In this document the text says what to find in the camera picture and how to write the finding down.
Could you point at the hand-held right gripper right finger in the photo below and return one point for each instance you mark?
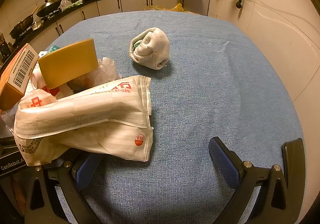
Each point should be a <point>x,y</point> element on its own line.
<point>225,164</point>

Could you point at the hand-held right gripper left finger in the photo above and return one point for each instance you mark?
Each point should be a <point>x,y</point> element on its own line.
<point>86,171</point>

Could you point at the white plastic bag red print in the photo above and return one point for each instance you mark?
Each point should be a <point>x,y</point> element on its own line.
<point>87,114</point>

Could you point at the orange barcode box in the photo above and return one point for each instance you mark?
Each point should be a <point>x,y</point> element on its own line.
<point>15,81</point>

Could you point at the clear plastic bag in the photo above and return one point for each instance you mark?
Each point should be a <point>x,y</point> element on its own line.
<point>107,71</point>

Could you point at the yellow sponge block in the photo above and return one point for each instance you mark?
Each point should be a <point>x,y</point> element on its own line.
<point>67,64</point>

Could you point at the teal white small box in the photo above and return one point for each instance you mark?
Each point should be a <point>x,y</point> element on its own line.
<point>53,49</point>

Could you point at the white towel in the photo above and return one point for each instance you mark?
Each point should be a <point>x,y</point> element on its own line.
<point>152,49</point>

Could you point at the dark flat device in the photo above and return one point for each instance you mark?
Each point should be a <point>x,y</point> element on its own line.
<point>295,159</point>

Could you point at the blue tablecloth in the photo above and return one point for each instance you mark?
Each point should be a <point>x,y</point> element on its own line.
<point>200,89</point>

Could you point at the black frying pan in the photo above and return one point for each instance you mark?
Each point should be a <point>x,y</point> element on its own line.
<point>21,26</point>

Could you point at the black gas stove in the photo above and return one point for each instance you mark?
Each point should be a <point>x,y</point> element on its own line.
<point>50,16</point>

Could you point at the wok with lid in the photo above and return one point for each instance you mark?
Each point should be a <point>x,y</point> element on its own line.
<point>48,6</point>

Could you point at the yellow plastic bag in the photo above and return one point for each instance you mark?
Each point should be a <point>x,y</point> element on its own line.
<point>178,7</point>

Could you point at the green cloth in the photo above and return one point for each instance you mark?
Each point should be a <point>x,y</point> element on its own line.
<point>77,3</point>

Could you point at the white base cabinets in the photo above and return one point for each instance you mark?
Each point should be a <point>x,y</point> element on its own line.
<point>132,2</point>

